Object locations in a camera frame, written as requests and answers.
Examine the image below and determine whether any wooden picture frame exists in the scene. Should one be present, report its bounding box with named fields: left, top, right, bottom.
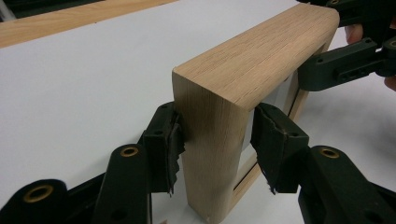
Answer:
left=172, top=2, right=341, bottom=224

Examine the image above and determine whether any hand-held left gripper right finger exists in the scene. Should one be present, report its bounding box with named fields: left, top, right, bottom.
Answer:
left=249, top=102, right=396, bottom=224

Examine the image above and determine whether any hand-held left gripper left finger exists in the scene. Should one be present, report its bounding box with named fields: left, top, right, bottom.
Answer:
left=92, top=101, right=187, bottom=224

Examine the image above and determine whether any white table cover sheet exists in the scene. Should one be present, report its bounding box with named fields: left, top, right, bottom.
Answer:
left=0, top=0, right=396, bottom=224

